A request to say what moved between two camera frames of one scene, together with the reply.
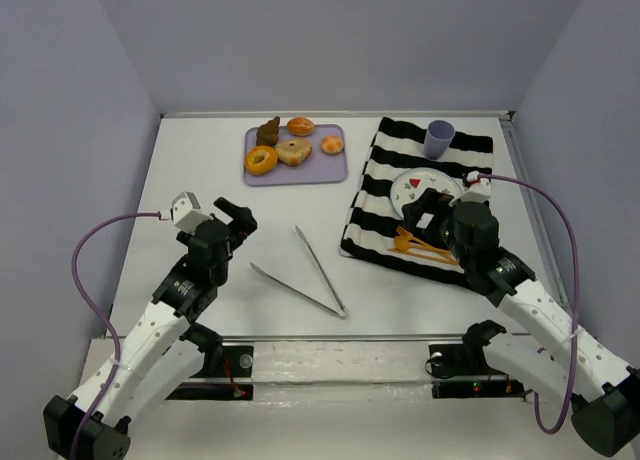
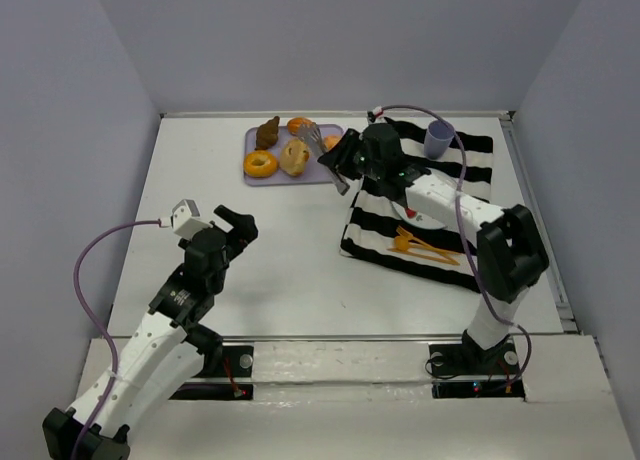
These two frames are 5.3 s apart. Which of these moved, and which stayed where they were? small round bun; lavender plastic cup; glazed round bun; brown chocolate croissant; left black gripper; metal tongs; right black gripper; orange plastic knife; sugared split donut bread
Moved: right black gripper; sugared split donut bread; metal tongs
Stayed: left black gripper; small round bun; brown chocolate croissant; lavender plastic cup; glazed round bun; orange plastic knife
